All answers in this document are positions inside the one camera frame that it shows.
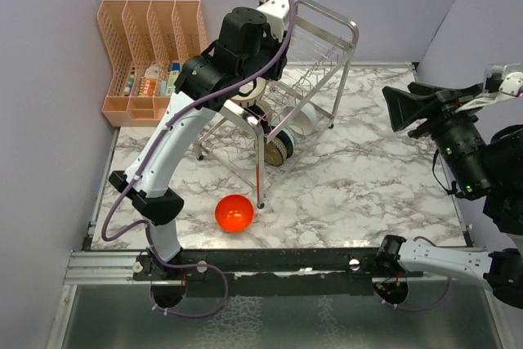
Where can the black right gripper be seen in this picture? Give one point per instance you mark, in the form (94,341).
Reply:
(402,108)

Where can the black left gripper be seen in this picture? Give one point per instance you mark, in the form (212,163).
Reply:
(274,44)

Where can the beige speckled bowl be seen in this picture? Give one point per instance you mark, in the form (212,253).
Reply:
(250,93)

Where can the white bowl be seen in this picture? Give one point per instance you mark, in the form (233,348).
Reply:
(305,122)

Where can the dark patterned cream-inside bowl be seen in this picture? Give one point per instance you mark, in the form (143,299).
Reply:
(281,148)

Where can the red bowl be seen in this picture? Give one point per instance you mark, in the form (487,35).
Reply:
(234,213)

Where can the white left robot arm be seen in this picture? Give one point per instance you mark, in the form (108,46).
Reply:
(191,107)

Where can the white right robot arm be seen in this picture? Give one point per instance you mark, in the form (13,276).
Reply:
(503,82)

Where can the white blue tube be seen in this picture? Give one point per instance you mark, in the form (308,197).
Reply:
(172,77)

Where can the peach plastic file organizer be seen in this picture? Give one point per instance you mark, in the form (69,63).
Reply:
(137,34)

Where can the orange white packet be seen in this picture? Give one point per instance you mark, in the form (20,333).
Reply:
(149,81)

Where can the small green white tube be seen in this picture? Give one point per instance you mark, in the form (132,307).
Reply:
(129,85)

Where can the steel wire dish rack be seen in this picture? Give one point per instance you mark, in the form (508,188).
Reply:
(320,53)

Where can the black aluminium frame rail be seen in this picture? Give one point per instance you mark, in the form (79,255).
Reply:
(198,273)

